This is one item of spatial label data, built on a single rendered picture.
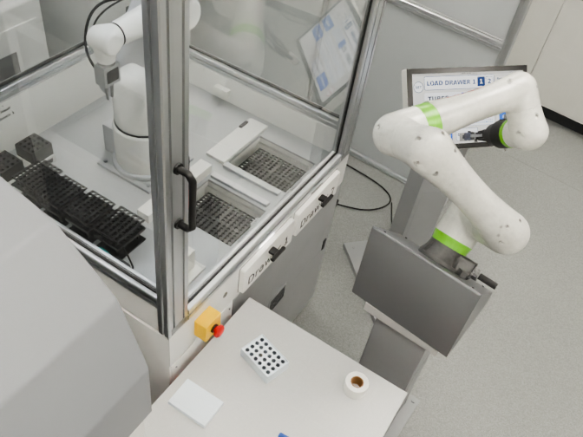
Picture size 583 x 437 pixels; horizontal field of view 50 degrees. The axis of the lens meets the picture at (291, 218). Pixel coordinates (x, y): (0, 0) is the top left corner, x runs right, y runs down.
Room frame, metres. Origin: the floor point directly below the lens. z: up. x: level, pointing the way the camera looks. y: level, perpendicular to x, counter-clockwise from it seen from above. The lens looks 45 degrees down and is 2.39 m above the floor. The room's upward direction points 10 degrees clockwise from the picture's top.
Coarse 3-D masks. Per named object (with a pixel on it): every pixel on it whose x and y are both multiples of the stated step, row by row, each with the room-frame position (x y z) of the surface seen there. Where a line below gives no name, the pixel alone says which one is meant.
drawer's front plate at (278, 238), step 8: (288, 224) 1.42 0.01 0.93; (280, 232) 1.38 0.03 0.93; (288, 232) 1.42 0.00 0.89; (272, 240) 1.34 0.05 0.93; (280, 240) 1.38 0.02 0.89; (288, 240) 1.43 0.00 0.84; (264, 248) 1.30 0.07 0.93; (256, 256) 1.26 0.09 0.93; (264, 256) 1.29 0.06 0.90; (248, 264) 1.22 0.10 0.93; (256, 264) 1.25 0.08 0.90; (264, 264) 1.29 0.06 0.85; (240, 272) 1.19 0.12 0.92; (248, 272) 1.21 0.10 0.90; (240, 280) 1.19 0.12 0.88; (248, 280) 1.21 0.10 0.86; (240, 288) 1.19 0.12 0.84
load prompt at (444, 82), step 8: (424, 80) 2.06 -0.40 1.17; (432, 80) 2.07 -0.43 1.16; (440, 80) 2.08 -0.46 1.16; (448, 80) 2.09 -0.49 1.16; (456, 80) 2.10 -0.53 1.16; (464, 80) 2.12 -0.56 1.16; (472, 80) 2.13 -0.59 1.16; (480, 80) 2.14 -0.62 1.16; (488, 80) 2.15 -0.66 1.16; (424, 88) 2.04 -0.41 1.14; (432, 88) 2.05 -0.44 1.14; (440, 88) 2.06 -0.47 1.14; (448, 88) 2.07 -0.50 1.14; (456, 88) 2.08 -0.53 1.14; (464, 88) 2.10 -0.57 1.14
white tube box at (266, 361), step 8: (264, 336) 1.06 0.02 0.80; (248, 344) 1.02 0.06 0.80; (256, 344) 1.04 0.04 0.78; (264, 344) 1.04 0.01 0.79; (240, 352) 1.01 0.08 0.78; (248, 352) 1.00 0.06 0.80; (256, 352) 1.02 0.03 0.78; (264, 352) 1.02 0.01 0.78; (272, 352) 1.02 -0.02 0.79; (248, 360) 0.98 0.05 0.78; (256, 360) 0.99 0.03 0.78; (264, 360) 0.99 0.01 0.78; (272, 360) 0.99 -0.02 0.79; (280, 360) 0.99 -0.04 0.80; (256, 368) 0.96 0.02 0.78; (264, 368) 0.96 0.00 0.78; (272, 368) 0.97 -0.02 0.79; (280, 368) 0.96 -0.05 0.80; (264, 376) 0.93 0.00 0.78; (272, 376) 0.94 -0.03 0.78
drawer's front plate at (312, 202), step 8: (336, 176) 1.70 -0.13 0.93; (328, 184) 1.65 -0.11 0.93; (336, 184) 1.72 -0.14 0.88; (320, 192) 1.60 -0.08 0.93; (328, 192) 1.67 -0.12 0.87; (312, 200) 1.55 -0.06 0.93; (304, 208) 1.51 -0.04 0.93; (312, 208) 1.56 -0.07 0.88; (320, 208) 1.63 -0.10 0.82; (296, 216) 1.48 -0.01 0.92; (304, 216) 1.51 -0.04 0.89; (312, 216) 1.58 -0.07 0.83; (296, 224) 1.47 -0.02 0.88; (304, 224) 1.52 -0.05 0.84; (296, 232) 1.47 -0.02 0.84
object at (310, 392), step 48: (240, 336) 1.07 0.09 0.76; (288, 336) 1.10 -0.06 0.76; (240, 384) 0.91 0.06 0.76; (288, 384) 0.94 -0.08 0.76; (336, 384) 0.96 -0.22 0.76; (384, 384) 0.99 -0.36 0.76; (192, 432) 0.74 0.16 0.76; (240, 432) 0.77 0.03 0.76; (288, 432) 0.79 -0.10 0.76; (336, 432) 0.82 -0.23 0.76; (384, 432) 0.84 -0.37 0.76
